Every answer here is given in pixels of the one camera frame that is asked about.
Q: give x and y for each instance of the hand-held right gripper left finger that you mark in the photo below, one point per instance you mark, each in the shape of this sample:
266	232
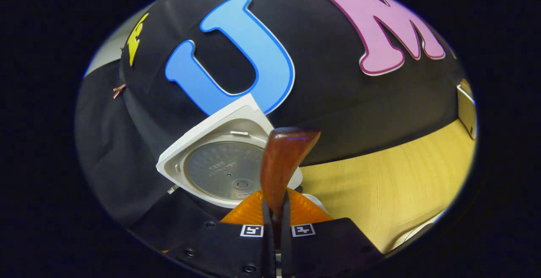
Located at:
267	235

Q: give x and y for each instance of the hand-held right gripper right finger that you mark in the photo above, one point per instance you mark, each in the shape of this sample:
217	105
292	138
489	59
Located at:
287	235

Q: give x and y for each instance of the brown wooden spoon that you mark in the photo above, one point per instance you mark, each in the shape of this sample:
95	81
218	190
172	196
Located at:
283	159

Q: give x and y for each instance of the white rice cooker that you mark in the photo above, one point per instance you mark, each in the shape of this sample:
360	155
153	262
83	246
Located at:
224	172

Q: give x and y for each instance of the clear plastic rice container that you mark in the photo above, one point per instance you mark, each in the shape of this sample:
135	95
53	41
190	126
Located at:
416	232

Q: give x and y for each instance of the black backdrop cloth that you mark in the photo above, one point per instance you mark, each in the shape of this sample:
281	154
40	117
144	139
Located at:
338	100

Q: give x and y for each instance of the pink cloth clip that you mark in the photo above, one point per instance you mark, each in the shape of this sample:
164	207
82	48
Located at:
119	91

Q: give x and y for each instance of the white toaster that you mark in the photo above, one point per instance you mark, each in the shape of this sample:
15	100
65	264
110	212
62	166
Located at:
467	113

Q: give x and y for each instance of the brown bread slice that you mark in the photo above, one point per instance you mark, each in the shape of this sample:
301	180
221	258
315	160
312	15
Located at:
466	84

